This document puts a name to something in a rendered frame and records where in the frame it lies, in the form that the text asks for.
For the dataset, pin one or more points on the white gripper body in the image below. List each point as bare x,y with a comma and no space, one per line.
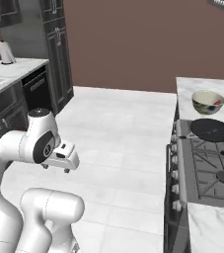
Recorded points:
64,162

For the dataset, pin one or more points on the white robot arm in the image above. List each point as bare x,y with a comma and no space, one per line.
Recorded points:
5,204

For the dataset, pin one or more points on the dark panelled fridge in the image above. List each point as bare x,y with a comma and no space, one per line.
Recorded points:
60,72

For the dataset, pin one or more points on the white patterned bowl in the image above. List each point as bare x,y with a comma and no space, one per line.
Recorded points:
208,102

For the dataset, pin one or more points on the dark base cupboards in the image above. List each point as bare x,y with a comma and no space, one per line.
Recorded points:
1,115

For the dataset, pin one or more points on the black dishwasher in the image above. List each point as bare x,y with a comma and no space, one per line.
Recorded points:
37,89

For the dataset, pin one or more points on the silver hob knob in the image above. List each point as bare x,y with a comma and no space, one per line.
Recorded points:
174,147
175,188
174,160
175,174
176,206

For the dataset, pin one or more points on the white paper towel roll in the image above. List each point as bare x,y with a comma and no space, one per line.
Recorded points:
6,51

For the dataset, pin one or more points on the dark oven front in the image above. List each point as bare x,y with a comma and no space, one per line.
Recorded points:
174,227

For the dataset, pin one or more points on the grey gas hob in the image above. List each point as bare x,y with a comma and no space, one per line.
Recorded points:
212,171

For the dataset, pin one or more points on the black round pan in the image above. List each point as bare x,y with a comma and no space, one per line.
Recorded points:
211,130

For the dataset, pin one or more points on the dark wall cupboard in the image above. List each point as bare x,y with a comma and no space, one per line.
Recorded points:
8,11

